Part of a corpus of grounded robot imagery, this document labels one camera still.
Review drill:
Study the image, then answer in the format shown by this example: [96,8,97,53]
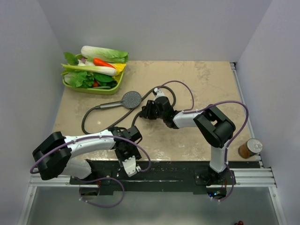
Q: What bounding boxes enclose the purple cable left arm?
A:
[30,135,152,174]

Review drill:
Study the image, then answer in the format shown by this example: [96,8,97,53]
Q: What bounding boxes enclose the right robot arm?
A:
[139,97,236,184]

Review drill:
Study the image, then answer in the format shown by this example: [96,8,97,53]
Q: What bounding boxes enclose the green plastic tray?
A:
[61,54,124,95]

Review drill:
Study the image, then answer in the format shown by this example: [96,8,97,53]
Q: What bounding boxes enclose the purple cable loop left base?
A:
[74,176,125,209]

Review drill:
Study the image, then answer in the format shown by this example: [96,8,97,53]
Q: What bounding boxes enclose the brown tin can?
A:
[238,138,263,158]

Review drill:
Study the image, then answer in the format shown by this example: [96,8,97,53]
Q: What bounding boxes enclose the toy leaf dark green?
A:
[64,52,78,66]

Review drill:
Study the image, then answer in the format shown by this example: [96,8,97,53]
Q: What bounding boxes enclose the toy leek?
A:
[62,64,117,76]

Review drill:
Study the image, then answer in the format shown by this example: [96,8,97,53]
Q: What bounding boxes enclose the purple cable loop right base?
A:
[210,164,235,202]

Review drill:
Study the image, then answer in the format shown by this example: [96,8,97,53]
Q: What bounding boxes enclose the toy yellow corn husk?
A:
[111,63,126,83]

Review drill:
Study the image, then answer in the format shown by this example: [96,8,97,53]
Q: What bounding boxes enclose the toy spinach leaves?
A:
[93,73,117,88]

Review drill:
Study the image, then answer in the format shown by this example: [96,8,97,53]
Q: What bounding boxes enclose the toy napa cabbage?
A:
[81,45,128,63]

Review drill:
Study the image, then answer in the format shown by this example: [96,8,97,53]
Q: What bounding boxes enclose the aluminium frame rail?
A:
[17,168,287,225]

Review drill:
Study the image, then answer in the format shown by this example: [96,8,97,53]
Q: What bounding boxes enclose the right side aluminium rail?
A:
[230,62,264,168]

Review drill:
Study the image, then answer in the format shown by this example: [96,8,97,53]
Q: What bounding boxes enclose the toy carrot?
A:
[93,58,115,68]

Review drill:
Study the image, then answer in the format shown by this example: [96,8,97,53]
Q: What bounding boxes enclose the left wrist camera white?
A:
[121,156,141,177]

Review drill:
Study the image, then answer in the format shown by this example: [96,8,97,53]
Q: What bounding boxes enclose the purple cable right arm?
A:
[157,80,249,165]

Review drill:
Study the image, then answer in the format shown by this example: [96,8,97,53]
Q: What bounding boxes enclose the toy tomato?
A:
[92,81,99,88]

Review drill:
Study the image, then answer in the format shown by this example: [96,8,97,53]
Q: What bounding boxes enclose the grey shower head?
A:
[100,91,142,109]

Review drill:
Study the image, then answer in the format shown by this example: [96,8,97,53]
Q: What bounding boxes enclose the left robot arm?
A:
[32,126,142,184]

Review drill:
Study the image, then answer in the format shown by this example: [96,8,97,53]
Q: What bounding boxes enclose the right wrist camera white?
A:
[152,88,165,100]

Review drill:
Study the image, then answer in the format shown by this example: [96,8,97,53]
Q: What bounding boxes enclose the toy green lettuce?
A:
[64,71,94,89]

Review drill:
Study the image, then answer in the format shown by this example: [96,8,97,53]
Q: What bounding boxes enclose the dark corrugated shower hose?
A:
[81,85,177,135]

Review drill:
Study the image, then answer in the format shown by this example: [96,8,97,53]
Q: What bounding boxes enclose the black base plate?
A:
[70,160,259,195]

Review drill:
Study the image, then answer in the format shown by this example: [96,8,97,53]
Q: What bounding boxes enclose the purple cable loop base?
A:
[210,164,235,202]
[74,176,125,209]

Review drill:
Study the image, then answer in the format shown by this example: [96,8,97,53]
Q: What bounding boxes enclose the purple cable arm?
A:
[157,80,249,165]
[30,135,152,174]

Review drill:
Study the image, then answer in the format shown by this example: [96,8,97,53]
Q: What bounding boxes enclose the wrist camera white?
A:
[121,156,141,177]
[152,88,165,100]

